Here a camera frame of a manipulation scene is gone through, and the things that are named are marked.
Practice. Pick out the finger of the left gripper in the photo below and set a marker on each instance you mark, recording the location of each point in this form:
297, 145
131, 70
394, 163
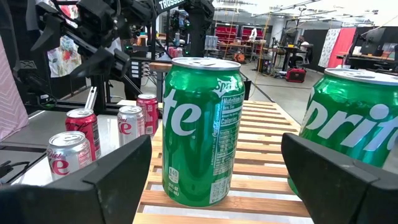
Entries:
46, 32
93, 65

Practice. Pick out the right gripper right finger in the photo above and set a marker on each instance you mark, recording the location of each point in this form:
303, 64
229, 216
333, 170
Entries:
342, 199

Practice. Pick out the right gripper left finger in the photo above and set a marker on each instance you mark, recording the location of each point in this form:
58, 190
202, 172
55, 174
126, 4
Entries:
93, 202

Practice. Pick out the silver Diet Coke can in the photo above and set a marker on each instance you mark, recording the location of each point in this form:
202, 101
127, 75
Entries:
66, 155
130, 124

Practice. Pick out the red Coca-Cola can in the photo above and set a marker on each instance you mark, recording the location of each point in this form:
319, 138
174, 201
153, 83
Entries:
82, 127
150, 112

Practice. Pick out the green Sprite can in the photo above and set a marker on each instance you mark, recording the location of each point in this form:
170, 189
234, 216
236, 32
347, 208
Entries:
199, 140
351, 109

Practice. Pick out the wooden slatted shelf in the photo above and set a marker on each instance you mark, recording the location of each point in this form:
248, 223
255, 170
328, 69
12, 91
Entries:
264, 203

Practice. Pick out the red storage shelf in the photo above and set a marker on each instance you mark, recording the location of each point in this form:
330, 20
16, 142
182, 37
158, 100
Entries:
227, 32

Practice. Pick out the floral cloth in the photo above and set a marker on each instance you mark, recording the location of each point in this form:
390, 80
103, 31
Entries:
63, 59

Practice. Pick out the pink patterned cloth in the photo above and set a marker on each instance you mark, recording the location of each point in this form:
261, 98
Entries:
12, 99

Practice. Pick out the red tool box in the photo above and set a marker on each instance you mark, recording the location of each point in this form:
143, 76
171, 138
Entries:
296, 76

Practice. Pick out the red hanging curtain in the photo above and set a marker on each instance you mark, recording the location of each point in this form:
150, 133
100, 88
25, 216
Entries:
343, 46

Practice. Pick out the white patterned hanging cloth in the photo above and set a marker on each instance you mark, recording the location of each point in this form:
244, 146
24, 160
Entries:
328, 46

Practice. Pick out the person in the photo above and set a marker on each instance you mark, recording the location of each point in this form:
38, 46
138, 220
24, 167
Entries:
302, 45

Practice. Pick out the black monitor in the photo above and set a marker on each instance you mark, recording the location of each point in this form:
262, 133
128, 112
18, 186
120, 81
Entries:
374, 40

